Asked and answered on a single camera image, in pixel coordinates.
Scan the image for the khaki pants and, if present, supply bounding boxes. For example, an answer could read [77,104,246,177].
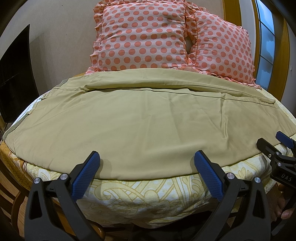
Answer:
[4,69,295,180]

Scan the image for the person's right hand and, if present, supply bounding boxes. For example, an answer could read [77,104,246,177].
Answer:
[270,184,295,221]

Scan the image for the yellow patterned bedsheet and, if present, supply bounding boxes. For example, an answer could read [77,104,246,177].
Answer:
[8,91,295,227]

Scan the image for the wooden framed window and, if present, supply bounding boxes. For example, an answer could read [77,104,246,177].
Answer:
[222,1,290,100]

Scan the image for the right polka dot pillow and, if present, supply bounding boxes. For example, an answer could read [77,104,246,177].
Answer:
[185,2,261,89]

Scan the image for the polka dot pillow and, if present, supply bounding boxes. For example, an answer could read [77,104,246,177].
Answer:
[86,1,190,74]
[185,2,261,89]

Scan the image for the black television screen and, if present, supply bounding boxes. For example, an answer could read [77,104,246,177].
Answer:
[1,25,39,123]

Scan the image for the left polka dot pillow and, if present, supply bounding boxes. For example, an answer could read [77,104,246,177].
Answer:
[86,1,190,74]

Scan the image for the wooden bed frame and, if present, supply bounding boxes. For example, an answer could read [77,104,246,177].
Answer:
[1,143,105,240]

